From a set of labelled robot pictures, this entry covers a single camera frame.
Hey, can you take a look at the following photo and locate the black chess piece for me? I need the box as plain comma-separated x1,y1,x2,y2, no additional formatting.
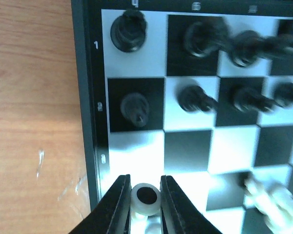
110,9,147,53

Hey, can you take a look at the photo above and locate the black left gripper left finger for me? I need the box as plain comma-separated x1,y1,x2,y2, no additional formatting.
72,175,131,234

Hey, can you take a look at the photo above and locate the black and grey chessboard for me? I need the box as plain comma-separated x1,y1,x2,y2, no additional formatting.
71,0,293,234

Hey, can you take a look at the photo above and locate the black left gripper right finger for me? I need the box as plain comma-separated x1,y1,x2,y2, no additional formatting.
160,175,221,234

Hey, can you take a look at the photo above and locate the white chess piece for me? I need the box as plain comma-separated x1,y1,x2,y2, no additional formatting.
130,183,161,221

